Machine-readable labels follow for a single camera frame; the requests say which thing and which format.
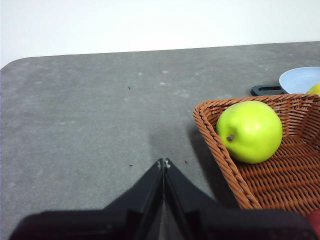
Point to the blue round plate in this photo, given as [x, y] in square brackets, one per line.
[300, 80]

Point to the yellow lemon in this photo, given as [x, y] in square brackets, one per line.
[314, 90]

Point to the green apple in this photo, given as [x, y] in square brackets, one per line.
[252, 132]

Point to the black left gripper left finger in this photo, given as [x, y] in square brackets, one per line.
[120, 222]

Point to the brown woven wicker basket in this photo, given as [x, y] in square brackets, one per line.
[275, 185]

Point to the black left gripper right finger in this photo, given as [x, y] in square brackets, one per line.
[225, 225]

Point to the red yellow apple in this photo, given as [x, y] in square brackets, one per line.
[315, 217]

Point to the black flat tray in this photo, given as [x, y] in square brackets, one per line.
[257, 90]

